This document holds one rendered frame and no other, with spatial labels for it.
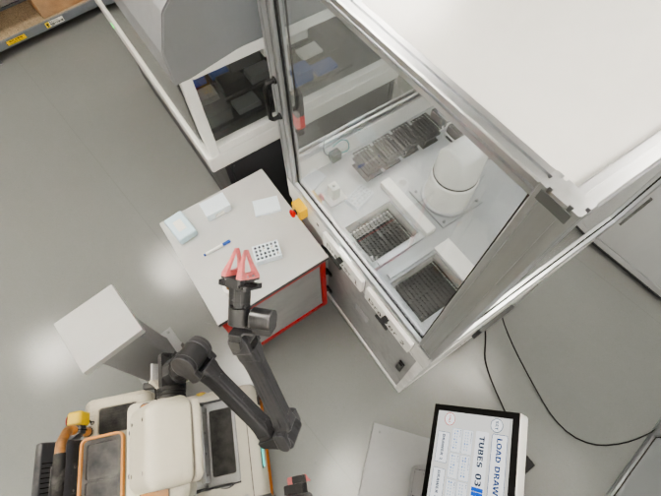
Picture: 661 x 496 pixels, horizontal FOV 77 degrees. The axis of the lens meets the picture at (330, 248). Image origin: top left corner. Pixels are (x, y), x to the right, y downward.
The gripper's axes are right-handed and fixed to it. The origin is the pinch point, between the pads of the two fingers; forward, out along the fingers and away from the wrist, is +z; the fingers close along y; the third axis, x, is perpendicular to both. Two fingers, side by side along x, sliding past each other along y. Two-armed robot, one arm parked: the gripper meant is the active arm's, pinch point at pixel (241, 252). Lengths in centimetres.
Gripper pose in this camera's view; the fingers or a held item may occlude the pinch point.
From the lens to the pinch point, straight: 110.8
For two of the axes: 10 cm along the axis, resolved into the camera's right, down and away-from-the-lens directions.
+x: -5.8, 0.9, -8.1
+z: 0.7, -9.9, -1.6
